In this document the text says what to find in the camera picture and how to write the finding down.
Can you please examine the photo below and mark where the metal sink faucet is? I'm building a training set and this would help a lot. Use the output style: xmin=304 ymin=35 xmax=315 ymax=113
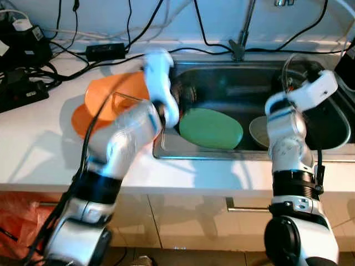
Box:
xmin=229 ymin=0 xmax=256 ymax=60

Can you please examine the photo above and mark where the white kitchen cabinet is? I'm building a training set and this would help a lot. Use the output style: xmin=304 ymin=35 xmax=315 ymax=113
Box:
xmin=0 ymin=188 xmax=355 ymax=253

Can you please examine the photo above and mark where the metal cabinet handle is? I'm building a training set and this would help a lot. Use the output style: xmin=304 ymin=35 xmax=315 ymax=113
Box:
xmin=226 ymin=197 xmax=272 ymax=213

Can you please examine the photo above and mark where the white plug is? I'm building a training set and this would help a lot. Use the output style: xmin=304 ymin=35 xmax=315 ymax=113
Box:
xmin=12 ymin=18 xmax=33 ymax=31

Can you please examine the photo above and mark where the black charger box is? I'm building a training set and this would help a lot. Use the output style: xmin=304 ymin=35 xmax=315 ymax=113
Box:
xmin=0 ymin=22 xmax=53 ymax=70

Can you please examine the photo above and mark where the black power strip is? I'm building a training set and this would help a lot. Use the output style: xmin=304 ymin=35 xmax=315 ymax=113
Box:
xmin=0 ymin=78 xmax=50 ymax=114

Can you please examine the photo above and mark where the stainless steel sink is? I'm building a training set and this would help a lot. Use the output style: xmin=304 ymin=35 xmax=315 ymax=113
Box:
xmin=153 ymin=60 xmax=355 ymax=161

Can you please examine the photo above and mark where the black power adapter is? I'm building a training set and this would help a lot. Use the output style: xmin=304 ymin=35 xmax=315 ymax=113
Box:
xmin=85 ymin=43 xmax=127 ymax=62

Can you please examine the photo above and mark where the black rectangular device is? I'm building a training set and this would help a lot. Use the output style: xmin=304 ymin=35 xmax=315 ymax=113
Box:
xmin=334 ymin=47 xmax=355 ymax=84

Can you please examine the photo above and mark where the white hose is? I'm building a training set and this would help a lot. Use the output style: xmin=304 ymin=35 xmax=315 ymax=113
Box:
xmin=327 ymin=0 xmax=355 ymax=28

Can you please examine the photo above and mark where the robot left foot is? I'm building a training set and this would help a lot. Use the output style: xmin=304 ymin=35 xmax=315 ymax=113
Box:
xmin=133 ymin=255 xmax=156 ymax=266

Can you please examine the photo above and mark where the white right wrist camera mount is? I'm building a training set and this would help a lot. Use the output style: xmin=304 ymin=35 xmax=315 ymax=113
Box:
xmin=266 ymin=69 xmax=339 ymax=114

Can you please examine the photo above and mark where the black wall cable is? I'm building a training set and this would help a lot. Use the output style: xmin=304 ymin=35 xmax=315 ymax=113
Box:
xmin=193 ymin=0 xmax=234 ymax=54
xmin=125 ymin=0 xmax=166 ymax=53
xmin=244 ymin=0 xmax=331 ymax=54

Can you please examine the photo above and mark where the orange plastic bowl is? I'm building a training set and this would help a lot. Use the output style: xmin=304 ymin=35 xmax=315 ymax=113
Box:
xmin=84 ymin=71 xmax=151 ymax=120

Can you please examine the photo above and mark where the translucent white bowl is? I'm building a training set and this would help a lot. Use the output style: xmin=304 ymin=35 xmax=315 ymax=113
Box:
xmin=248 ymin=115 xmax=273 ymax=149

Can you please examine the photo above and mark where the green plastic plate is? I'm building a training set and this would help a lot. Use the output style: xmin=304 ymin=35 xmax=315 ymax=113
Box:
xmin=179 ymin=107 xmax=245 ymax=149

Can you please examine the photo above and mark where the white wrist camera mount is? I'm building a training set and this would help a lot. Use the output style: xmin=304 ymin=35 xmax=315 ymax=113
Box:
xmin=266 ymin=69 xmax=339 ymax=114
xmin=143 ymin=49 xmax=181 ymax=128

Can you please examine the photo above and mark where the orange plastic bag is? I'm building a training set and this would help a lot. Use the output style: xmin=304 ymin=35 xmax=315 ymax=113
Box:
xmin=0 ymin=191 xmax=59 ymax=261

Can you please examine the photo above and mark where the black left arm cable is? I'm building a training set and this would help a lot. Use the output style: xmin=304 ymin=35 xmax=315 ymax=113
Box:
xmin=22 ymin=91 xmax=117 ymax=264

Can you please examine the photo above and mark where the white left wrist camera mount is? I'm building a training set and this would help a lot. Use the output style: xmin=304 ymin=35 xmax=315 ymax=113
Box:
xmin=143 ymin=49 xmax=181 ymax=128

